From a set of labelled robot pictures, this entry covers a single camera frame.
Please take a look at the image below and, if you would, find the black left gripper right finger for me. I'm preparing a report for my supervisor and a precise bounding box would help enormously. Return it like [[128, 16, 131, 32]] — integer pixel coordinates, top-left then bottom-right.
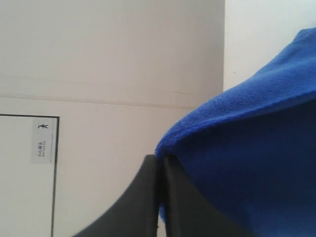
[[163, 157, 254, 237]]

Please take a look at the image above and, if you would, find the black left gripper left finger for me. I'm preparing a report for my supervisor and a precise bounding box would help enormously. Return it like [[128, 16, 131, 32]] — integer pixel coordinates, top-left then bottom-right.
[[75, 155, 158, 237]]

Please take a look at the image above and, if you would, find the blue microfibre cloth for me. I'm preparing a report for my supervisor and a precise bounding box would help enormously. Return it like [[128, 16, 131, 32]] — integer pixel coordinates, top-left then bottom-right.
[[156, 28, 316, 237]]

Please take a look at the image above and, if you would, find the white wall sign label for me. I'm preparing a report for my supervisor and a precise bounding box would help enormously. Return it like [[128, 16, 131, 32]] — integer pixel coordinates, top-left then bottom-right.
[[31, 118, 54, 163]]

